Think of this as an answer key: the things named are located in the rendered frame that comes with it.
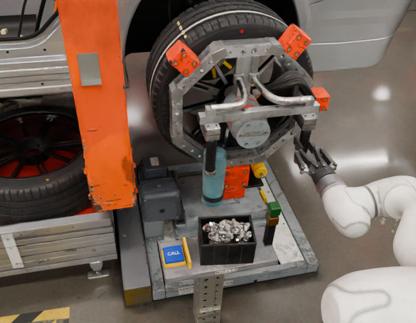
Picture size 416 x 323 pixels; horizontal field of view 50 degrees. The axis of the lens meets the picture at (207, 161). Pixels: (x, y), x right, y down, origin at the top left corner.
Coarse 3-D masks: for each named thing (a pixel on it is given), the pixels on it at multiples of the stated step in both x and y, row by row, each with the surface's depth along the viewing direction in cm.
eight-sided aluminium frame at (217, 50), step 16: (208, 48) 154; (224, 48) 151; (240, 48) 153; (256, 48) 154; (272, 48) 155; (208, 64) 154; (288, 64) 162; (176, 80) 160; (192, 80) 157; (176, 96) 159; (176, 112) 168; (176, 128) 168; (288, 128) 183; (176, 144) 172; (192, 144) 176; (272, 144) 185; (240, 160) 186; (256, 160) 188
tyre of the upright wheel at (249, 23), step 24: (216, 0) 169; (240, 0) 170; (168, 24) 172; (192, 24) 161; (216, 24) 155; (240, 24) 156; (264, 24) 158; (168, 48) 163; (192, 48) 158; (168, 72) 162; (312, 72) 177; (168, 96) 168; (168, 120) 175
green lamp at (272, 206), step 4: (268, 204) 160; (272, 204) 160; (276, 204) 160; (268, 208) 161; (272, 208) 158; (276, 208) 158; (280, 208) 159; (268, 212) 161; (272, 212) 159; (276, 212) 159; (280, 212) 160; (272, 216) 160
